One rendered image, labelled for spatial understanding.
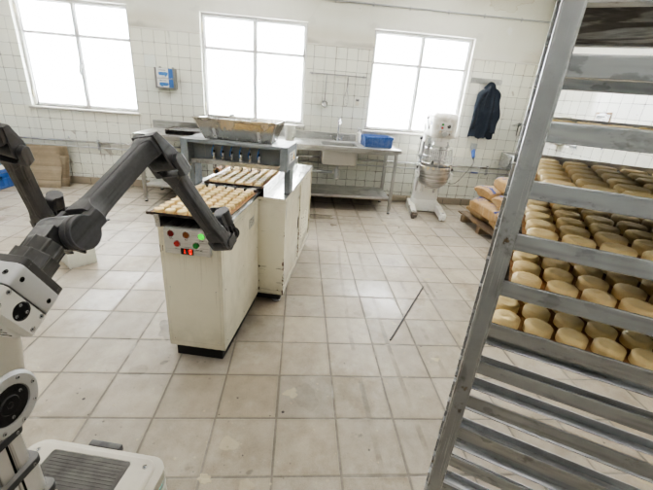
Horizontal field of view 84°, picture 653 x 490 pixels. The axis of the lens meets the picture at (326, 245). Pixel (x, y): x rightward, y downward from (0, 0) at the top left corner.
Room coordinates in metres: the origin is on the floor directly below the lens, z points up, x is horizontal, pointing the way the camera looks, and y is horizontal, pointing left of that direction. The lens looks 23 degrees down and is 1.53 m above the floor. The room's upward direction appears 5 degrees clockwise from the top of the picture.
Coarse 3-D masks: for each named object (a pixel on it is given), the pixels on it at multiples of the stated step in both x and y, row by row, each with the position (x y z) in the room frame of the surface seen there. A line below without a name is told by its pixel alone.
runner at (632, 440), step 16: (480, 384) 0.94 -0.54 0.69; (496, 384) 0.92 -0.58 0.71; (512, 400) 0.89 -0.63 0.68; (528, 400) 0.88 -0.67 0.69; (560, 416) 0.84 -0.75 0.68; (576, 416) 0.83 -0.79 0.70; (592, 432) 0.79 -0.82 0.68; (608, 432) 0.79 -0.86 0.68; (624, 432) 0.78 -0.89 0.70; (640, 448) 0.74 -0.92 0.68
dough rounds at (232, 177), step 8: (216, 176) 2.54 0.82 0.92; (224, 176) 2.54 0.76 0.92; (232, 176) 2.59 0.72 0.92; (240, 176) 2.58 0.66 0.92; (248, 176) 2.60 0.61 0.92; (256, 176) 2.63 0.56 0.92; (264, 176) 2.64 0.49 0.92; (272, 176) 2.75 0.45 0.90; (240, 184) 2.40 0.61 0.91; (248, 184) 2.40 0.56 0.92; (256, 184) 2.39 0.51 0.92; (264, 184) 2.49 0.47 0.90
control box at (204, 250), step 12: (168, 228) 1.69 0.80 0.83; (180, 228) 1.69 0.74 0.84; (192, 228) 1.71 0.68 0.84; (168, 240) 1.69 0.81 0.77; (180, 240) 1.69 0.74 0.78; (192, 240) 1.68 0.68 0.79; (204, 240) 1.68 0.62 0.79; (168, 252) 1.69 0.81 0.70; (180, 252) 1.69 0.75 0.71; (192, 252) 1.68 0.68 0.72; (204, 252) 1.68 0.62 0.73
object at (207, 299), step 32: (192, 224) 1.77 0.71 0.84; (256, 224) 2.33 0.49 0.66; (160, 256) 1.73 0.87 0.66; (192, 256) 1.71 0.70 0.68; (224, 256) 1.75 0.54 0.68; (256, 256) 2.33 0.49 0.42; (192, 288) 1.72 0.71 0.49; (224, 288) 1.73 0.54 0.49; (256, 288) 2.33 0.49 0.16; (192, 320) 1.72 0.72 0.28; (224, 320) 1.72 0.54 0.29; (192, 352) 1.75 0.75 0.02; (224, 352) 1.77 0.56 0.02
